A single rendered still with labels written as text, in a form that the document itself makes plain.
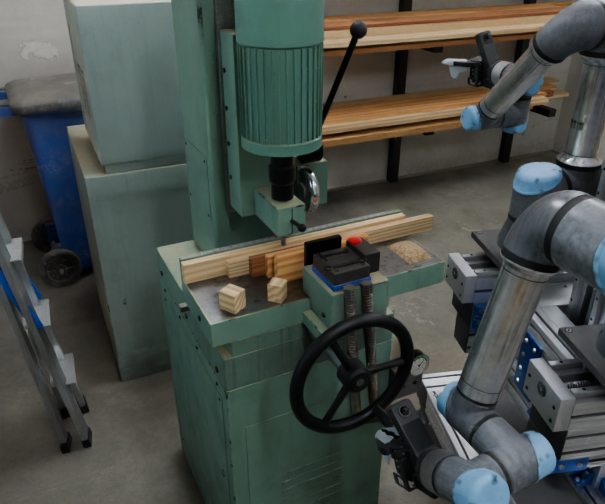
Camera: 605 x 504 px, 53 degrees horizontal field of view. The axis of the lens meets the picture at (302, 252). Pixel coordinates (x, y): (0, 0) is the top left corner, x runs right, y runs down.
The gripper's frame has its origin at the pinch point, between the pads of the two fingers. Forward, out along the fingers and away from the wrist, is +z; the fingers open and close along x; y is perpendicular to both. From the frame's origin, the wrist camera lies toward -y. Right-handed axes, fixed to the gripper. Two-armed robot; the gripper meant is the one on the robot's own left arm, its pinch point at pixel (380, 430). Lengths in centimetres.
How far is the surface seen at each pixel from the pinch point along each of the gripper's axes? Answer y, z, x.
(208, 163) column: -65, 32, -12
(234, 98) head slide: -76, 15, -6
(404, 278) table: -26.2, 13.3, 21.7
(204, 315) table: -32.4, 13.4, -26.1
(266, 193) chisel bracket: -54, 21, -3
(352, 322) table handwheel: -24.9, -7.4, -2.8
